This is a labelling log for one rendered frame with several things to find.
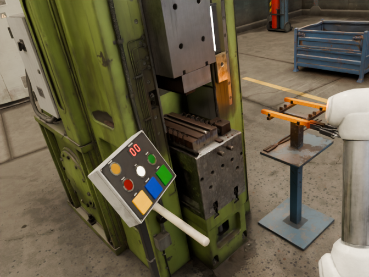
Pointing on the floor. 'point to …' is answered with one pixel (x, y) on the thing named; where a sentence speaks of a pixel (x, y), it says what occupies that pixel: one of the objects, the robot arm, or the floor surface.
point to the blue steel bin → (333, 46)
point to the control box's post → (148, 249)
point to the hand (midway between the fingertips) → (317, 126)
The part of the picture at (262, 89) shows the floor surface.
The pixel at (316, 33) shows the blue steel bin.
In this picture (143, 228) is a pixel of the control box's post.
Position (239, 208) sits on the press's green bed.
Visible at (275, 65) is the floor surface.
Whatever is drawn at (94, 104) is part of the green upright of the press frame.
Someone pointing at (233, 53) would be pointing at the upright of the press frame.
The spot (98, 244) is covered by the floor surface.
